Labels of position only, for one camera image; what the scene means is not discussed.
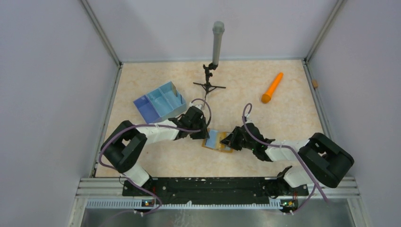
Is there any black tripod stand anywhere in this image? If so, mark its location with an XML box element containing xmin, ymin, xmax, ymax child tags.
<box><xmin>193</xmin><ymin>63</ymin><xmax>227</xmax><ymax>101</ymax></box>

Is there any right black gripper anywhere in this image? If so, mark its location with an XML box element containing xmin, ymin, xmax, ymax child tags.
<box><xmin>221</xmin><ymin>126</ymin><xmax>255</xmax><ymax>151</ymax></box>

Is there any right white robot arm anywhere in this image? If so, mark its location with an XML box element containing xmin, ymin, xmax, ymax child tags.
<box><xmin>220</xmin><ymin>117</ymin><xmax>355</xmax><ymax>197</ymax></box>

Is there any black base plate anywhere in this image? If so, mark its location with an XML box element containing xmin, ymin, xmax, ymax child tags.
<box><xmin>122</xmin><ymin>177</ymin><xmax>309</xmax><ymax>205</ymax></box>

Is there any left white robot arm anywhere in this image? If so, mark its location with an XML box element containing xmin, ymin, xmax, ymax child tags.
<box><xmin>100</xmin><ymin>104</ymin><xmax>209</xmax><ymax>195</ymax></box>

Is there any small wooden block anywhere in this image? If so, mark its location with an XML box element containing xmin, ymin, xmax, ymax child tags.
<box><xmin>311</xmin><ymin>79</ymin><xmax>318</xmax><ymax>88</ymax></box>

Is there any orange marker pen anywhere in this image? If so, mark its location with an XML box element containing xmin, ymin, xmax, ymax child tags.
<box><xmin>261</xmin><ymin>72</ymin><xmax>284</xmax><ymax>104</ymax></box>

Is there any grey microphone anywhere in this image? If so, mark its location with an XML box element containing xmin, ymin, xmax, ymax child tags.
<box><xmin>212</xmin><ymin>21</ymin><xmax>225</xmax><ymax>65</ymax></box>

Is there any blue compartment organizer box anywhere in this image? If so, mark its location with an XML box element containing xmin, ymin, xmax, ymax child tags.
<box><xmin>133</xmin><ymin>81</ymin><xmax>187</xmax><ymax>124</ymax></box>

